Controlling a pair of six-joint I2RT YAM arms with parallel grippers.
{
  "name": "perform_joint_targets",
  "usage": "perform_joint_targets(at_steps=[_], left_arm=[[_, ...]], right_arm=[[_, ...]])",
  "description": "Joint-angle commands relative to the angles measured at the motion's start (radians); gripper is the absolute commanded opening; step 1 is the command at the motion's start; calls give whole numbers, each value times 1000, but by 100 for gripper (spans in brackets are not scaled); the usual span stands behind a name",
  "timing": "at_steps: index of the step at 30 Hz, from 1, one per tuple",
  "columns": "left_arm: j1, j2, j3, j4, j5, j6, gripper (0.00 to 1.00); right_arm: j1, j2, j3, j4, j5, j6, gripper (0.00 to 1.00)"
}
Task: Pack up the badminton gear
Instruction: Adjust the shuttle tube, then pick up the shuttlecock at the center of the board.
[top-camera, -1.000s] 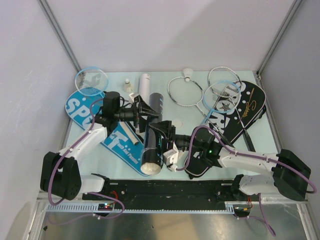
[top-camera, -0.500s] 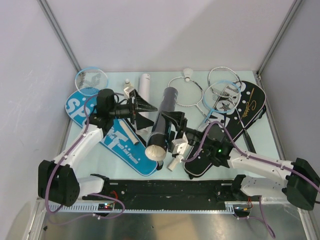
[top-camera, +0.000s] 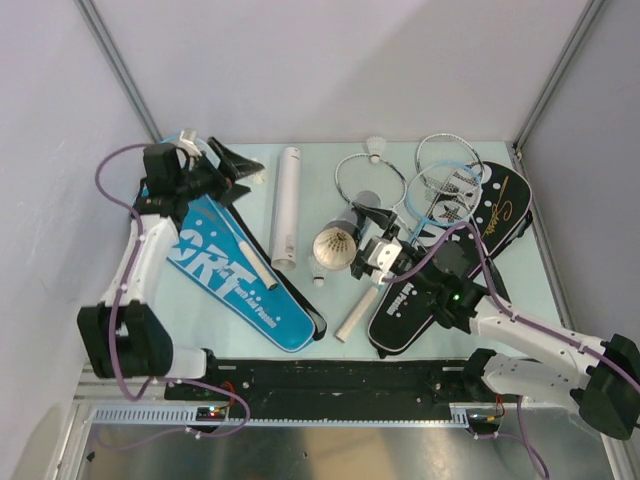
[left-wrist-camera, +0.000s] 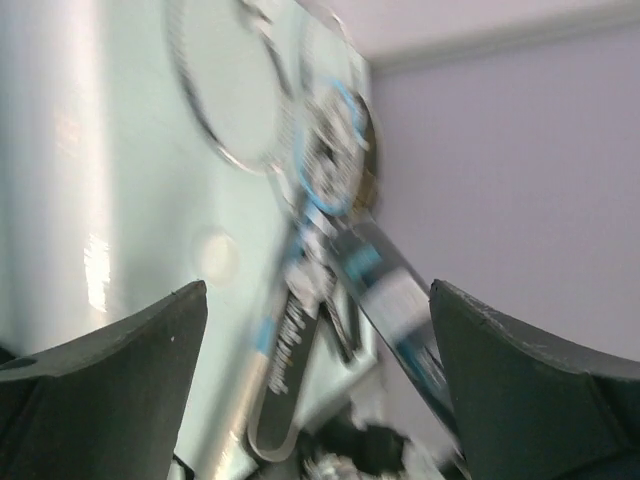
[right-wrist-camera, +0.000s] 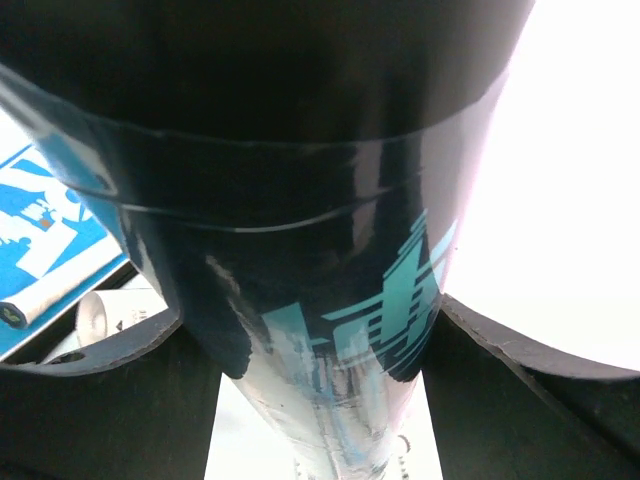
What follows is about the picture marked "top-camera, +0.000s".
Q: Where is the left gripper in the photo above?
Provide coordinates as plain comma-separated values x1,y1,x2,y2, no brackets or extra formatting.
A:
175,138,263,209

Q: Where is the black shuttlecock tube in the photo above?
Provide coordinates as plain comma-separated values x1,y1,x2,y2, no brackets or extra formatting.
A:
312,190,381,271

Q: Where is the shuttlecock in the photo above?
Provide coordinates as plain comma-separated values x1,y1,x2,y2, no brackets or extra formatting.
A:
249,169,267,185
316,228,357,265
309,255,328,288
365,135,386,164

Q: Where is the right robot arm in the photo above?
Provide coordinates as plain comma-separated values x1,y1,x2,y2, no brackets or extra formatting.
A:
351,203,639,440

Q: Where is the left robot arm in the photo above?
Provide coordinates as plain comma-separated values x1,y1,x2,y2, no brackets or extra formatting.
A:
77,131,264,399

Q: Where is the light green table mat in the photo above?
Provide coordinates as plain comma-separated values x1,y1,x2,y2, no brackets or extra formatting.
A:
154,142,561,361

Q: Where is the blue racket cover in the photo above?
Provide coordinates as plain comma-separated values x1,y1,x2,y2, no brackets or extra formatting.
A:
167,196,327,353

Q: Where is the white racket centre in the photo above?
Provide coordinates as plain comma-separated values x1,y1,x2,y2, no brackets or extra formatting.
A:
334,153,411,234

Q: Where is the white racket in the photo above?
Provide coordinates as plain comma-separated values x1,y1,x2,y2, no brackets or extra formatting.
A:
407,133,491,244
334,153,411,234

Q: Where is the black racket cover front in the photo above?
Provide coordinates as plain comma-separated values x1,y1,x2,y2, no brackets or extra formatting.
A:
367,269,479,359

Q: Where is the light blue racket left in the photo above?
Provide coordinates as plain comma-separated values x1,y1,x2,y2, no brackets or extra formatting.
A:
161,134,278,290

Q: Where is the light blue racket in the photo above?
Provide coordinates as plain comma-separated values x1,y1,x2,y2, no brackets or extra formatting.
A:
161,134,278,290
333,159,484,344

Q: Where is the white shuttlecock tube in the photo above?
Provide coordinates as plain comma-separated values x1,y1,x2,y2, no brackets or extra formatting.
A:
271,146,301,271

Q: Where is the light blue racket right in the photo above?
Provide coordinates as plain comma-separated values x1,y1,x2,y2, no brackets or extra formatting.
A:
333,159,484,344

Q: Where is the white racket right rear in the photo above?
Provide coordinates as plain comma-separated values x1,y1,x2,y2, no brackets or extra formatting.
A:
407,133,491,244

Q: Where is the black racket cover gold script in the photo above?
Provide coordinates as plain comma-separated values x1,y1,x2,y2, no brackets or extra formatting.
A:
471,161,532,260

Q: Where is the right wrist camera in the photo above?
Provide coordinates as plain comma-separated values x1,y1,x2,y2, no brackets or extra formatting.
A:
368,237,402,273

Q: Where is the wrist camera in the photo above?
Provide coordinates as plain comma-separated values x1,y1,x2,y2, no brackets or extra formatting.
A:
176,129,205,157
368,237,402,273

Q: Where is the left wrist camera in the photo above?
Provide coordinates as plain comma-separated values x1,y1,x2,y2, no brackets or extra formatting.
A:
176,129,205,157

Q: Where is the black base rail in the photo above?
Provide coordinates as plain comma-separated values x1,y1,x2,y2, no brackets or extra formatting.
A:
99,357,524,426

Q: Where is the left aluminium frame post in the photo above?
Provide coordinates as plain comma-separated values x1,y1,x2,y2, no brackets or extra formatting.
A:
74,0,164,141

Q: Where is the aluminium frame post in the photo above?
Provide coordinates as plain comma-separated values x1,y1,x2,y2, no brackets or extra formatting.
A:
74,0,164,141
512,0,610,152

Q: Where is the right aluminium frame post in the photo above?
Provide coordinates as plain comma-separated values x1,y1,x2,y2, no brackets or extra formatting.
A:
512,0,610,152

